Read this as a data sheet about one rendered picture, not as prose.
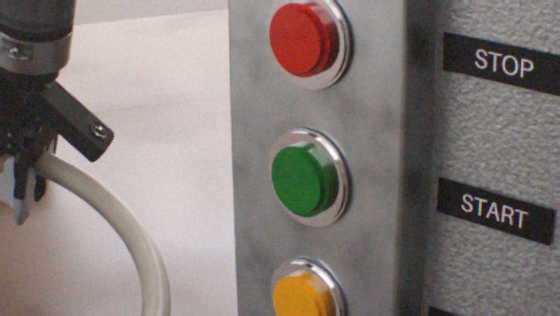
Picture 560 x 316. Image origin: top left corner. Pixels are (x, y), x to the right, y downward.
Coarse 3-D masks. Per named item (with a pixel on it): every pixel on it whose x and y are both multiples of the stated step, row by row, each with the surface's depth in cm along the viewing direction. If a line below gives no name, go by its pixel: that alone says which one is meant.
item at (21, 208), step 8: (8, 160) 107; (8, 168) 107; (32, 168) 107; (0, 176) 108; (8, 176) 108; (32, 176) 108; (0, 184) 108; (8, 184) 108; (32, 184) 109; (0, 192) 109; (8, 192) 109; (8, 200) 109; (16, 200) 108; (24, 200) 108; (16, 208) 109; (24, 208) 109; (16, 216) 110; (24, 216) 110; (16, 224) 111
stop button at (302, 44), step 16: (288, 16) 31; (304, 16) 31; (320, 16) 31; (272, 32) 32; (288, 32) 32; (304, 32) 31; (320, 32) 31; (272, 48) 32; (288, 48) 32; (304, 48) 31; (320, 48) 31; (288, 64) 32; (304, 64) 32; (320, 64) 31
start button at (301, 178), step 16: (304, 144) 33; (288, 160) 33; (304, 160) 33; (320, 160) 33; (272, 176) 34; (288, 176) 34; (304, 176) 33; (320, 176) 33; (288, 192) 34; (304, 192) 33; (320, 192) 33; (288, 208) 34; (304, 208) 33; (320, 208) 33
